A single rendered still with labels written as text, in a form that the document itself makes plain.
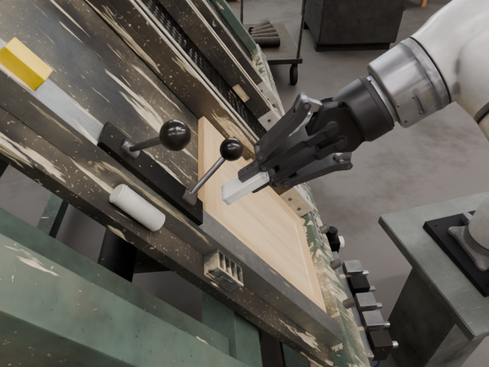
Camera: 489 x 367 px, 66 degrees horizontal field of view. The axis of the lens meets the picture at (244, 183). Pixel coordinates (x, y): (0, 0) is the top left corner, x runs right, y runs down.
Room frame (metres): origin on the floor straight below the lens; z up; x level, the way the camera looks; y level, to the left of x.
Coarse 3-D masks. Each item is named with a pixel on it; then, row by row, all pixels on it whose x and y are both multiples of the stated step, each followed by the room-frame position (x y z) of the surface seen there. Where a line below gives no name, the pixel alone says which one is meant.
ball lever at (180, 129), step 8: (176, 120) 0.38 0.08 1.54; (168, 128) 0.37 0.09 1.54; (176, 128) 0.37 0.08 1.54; (184, 128) 0.37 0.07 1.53; (160, 136) 0.37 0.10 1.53; (168, 136) 0.36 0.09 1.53; (176, 136) 0.36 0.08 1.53; (184, 136) 0.37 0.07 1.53; (128, 144) 0.42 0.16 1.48; (136, 144) 0.41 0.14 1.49; (144, 144) 0.40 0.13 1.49; (152, 144) 0.39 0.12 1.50; (168, 144) 0.36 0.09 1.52; (176, 144) 0.36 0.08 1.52; (184, 144) 0.36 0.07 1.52; (128, 152) 0.41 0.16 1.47; (136, 152) 0.42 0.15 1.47
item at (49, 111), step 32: (0, 64) 0.40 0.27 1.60; (0, 96) 0.39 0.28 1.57; (32, 96) 0.39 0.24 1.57; (64, 96) 0.43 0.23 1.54; (32, 128) 0.39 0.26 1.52; (64, 128) 0.39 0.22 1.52; (96, 128) 0.43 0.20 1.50; (96, 160) 0.40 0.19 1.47; (192, 224) 0.41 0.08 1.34; (256, 256) 0.46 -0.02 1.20; (256, 288) 0.41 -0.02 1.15; (288, 288) 0.45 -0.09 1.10; (320, 320) 0.44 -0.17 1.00
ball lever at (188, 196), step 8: (224, 144) 0.48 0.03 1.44; (232, 144) 0.48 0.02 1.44; (240, 144) 0.48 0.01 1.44; (224, 152) 0.47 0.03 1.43; (232, 152) 0.47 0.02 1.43; (240, 152) 0.47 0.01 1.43; (224, 160) 0.47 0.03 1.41; (232, 160) 0.47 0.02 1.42; (216, 168) 0.46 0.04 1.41; (208, 176) 0.45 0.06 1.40; (200, 184) 0.44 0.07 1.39; (184, 192) 0.43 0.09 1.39; (192, 192) 0.43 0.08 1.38; (184, 200) 0.42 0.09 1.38; (192, 200) 0.42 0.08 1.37
